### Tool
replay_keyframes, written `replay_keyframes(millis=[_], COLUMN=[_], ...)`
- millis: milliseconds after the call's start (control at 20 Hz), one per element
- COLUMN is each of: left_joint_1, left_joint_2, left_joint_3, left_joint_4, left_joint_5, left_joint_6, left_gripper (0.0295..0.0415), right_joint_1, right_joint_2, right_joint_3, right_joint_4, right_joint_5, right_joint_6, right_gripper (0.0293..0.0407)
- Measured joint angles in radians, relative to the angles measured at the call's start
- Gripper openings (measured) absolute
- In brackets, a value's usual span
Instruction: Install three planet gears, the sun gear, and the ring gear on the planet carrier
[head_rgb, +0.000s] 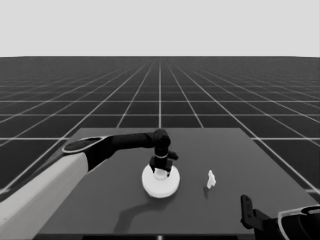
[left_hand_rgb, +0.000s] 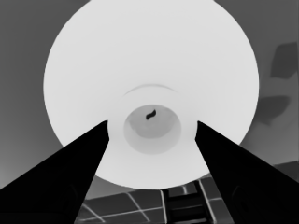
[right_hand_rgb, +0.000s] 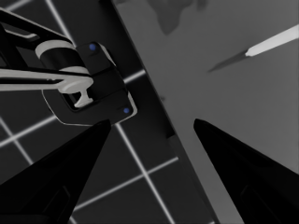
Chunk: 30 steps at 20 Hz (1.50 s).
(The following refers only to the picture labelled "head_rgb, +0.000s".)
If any large thick white disc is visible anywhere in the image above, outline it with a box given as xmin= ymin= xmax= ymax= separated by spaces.
xmin=141 ymin=162 xmax=181 ymax=199

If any small white T-shaped piece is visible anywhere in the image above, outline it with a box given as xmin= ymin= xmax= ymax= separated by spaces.
xmin=206 ymin=169 xmax=218 ymax=190

